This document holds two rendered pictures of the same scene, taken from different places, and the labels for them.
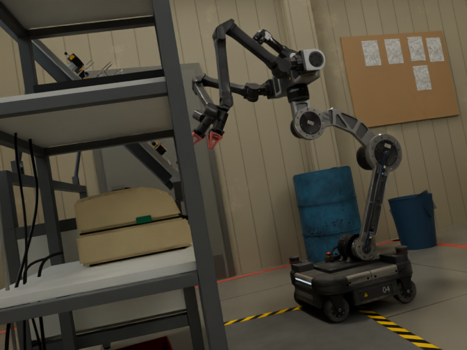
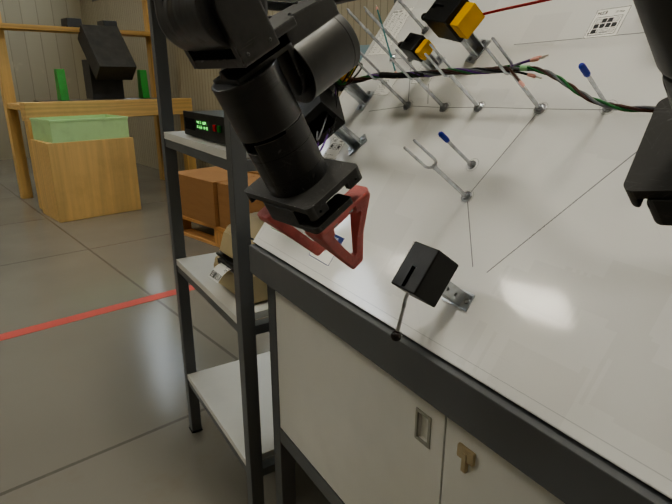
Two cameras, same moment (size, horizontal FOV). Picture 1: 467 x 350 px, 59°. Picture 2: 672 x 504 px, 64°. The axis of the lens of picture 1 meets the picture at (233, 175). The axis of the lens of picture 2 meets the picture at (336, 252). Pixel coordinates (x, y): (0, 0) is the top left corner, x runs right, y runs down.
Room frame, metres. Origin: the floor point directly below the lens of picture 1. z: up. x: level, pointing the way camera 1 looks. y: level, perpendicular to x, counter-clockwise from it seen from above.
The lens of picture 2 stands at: (2.57, -0.12, 1.21)
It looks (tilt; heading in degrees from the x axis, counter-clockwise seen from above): 18 degrees down; 156
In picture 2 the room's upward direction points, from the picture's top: straight up
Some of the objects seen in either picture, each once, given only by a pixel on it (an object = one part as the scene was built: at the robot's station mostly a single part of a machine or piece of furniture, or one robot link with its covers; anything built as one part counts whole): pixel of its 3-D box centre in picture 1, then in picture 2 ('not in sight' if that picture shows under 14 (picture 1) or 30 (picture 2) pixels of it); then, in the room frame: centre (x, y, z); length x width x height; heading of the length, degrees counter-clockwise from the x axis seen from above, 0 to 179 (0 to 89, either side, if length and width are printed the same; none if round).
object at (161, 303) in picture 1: (124, 252); not in sight; (2.00, 0.59, 0.60); 1.17 x 0.58 x 0.40; 8
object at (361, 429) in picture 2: not in sight; (344, 413); (1.77, 0.25, 0.60); 0.55 x 0.02 x 0.39; 8
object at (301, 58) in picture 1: (295, 63); not in sight; (2.26, -0.45, 1.45); 0.09 x 0.08 x 0.12; 16
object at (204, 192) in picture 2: not in sight; (265, 205); (-1.45, 1.07, 0.25); 1.42 x 1.05 x 0.49; 16
